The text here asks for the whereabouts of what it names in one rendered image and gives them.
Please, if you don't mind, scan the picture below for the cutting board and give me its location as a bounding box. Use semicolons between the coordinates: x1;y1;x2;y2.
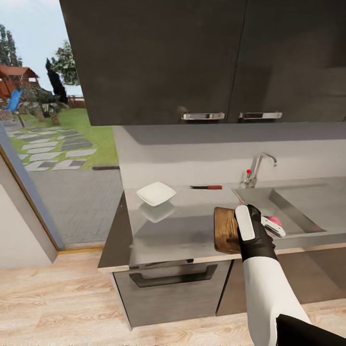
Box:
214;207;241;254

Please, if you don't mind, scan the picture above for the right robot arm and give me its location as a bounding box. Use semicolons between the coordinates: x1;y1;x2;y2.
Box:
234;204;346;346

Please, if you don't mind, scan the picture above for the vidalia onion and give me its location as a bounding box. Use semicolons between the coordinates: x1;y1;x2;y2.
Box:
267;216;282;226

